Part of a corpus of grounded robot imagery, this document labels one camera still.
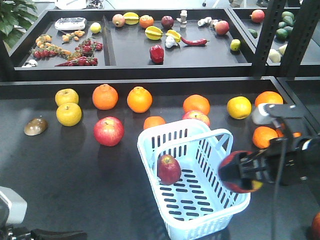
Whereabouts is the white electronic scale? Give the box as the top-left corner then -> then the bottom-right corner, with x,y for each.
54,17 -> 87,31

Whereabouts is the small orange front right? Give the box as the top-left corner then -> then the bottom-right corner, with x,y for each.
274,123 -> 303,139

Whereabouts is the small orange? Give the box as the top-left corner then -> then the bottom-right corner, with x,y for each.
252,126 -> 278,149
143,116 -> 166,130
274,123 -> 303,139

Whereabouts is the large orange right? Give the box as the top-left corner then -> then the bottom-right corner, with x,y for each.
254,91 -> 284,107

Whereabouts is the small orange left centre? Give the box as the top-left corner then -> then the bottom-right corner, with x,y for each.
143,116 -> 166,130

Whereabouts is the red chili pepper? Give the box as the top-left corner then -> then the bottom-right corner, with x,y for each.
181,37 -> 208,47

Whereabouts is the black right produce table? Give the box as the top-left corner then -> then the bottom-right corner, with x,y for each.
276,76 -> 320,133

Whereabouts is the yellow orange round fruit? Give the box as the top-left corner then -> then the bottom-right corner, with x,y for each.
227,96 -> 252,120

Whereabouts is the large orange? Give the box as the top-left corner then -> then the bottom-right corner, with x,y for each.
254,91 -> 284,107
92,84 -> 119,110
127,86 -> 153,113
182,94 -> 211,115

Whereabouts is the black wooden left produce table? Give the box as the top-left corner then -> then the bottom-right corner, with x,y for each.
0,76 -> 320,240

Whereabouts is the black upper display shelf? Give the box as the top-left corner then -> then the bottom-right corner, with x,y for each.
0,0 -> 320,82

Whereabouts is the pink red apple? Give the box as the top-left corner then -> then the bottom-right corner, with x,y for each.
182,110 -> 211,127
93,116 -> 125,147

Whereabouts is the pink red apple centre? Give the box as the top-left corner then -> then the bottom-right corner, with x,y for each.
182,110 -> 211,127

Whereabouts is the white garlic bulb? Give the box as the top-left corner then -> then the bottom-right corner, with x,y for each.
165,36 -> 178,49

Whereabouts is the large orange rear centre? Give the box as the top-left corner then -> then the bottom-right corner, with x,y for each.
127,86 -> 153,113

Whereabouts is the red yellow apple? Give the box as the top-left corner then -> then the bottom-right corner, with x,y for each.
218,150 -> 263,194
311,212 -> 320,240
157,154 -> 182,186

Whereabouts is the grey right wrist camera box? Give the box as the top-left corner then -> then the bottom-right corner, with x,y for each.
251,103 -> 303,125

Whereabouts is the large orange rear left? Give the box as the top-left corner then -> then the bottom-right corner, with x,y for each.
92,84 -> 119,110

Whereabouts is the pink red apple left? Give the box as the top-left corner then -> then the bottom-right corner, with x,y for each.
93,116 -> 125,147

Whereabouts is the small orange front left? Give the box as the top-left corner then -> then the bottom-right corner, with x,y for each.
252,126 -> 278,149

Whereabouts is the red bell pepper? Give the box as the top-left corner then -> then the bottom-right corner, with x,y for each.
149,44 -> 165,64

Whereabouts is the yellow starfruit centre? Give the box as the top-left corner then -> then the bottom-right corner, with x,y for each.
144,25 -> 163,41

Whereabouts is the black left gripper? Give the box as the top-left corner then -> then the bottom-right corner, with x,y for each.
0,224 -> 88,240

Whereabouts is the light blue plastic basket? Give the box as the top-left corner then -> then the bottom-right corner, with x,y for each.
137,119 -> 251,240

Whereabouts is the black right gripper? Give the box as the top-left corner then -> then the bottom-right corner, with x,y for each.
217,117 -> 313,192

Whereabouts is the yellow round fruit rear left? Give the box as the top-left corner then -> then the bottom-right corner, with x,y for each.
55,88 -> 79,107

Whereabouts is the green potted plant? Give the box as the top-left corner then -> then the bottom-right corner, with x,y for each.
0,0 -> 38,49

